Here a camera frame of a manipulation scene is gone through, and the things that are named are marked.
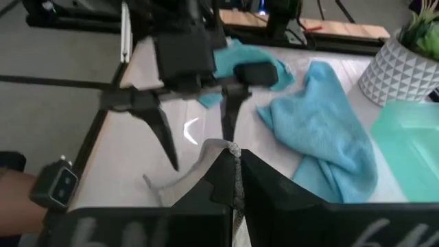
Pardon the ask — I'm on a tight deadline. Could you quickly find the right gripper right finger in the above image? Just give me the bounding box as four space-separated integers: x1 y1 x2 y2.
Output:
239 149 439 247

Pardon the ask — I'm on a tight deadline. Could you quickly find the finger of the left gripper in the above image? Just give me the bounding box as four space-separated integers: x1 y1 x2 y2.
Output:
99 86 180 172
220 84 253 142

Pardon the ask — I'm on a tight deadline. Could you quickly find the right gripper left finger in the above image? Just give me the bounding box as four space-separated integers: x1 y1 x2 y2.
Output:
37 148 245 247

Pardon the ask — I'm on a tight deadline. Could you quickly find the grey waffle microfiber towel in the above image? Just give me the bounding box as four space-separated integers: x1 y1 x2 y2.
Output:
142 138 253 247

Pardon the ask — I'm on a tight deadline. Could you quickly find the teal microfiber towel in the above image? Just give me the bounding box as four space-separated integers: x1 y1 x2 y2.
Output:
198 38 296 109

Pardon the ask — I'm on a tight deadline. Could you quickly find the light blue microfiber towel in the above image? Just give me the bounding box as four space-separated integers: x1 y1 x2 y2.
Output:
257 60 379 204

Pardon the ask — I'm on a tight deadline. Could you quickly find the teal translucent plastic bin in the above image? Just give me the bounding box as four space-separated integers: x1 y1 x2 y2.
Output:
370 100 439 203

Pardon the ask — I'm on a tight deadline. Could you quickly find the white triangle-patterned plant pot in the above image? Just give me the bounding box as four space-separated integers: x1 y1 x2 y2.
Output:
357 29 439 108

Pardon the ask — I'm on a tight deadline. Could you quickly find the green artificial succulent plant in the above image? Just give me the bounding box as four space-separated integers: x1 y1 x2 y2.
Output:
396 0 439 63

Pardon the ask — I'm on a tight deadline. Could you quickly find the black table-level camera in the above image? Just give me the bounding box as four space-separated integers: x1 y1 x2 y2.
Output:
29 155 81 211

